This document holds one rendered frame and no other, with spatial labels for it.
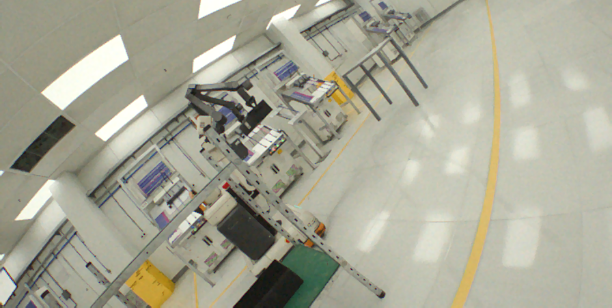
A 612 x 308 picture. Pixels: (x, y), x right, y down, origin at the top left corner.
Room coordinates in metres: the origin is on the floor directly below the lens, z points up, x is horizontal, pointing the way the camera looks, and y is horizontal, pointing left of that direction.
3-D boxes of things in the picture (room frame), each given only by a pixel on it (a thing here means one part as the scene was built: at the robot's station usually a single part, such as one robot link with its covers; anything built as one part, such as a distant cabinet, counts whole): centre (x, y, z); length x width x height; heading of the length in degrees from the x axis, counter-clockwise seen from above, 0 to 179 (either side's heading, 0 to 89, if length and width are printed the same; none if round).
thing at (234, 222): (1.71, 0.87, 0.59); 0.55 x 0.34 x 0.83; 23
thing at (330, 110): (4.23, -0.51, 0.65); 1.01 x 0.73 x 1.29; 30
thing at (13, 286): (1.14, 4.83, 2.10); 0.58 x 0.14 x 0.41; 120
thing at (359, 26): (6.18, -3.46, 0.95); 1.36 x 0.82 x 1.90; 30
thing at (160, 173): (2.94, 2.11, 0.95); 1.35 x 0.82 x 1.90; 30
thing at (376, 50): (2.72, -1.24, 0.40); 0.70 x 0.45 x 0.80; 28
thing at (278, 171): (3.65, 0.85, 0.31); 0.70 x 0.65 x 0.62; 120
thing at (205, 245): (2.77, 2.00, 0.66); 1.01 x 0.73 x 1.31; 30
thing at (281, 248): (1.75, 0.78, 0.16); 0.67 x 0.64 x 0.25; 113
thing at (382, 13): (6.89, -4.73, 0.95); 1.36 x 0.82 x 1.90; 30
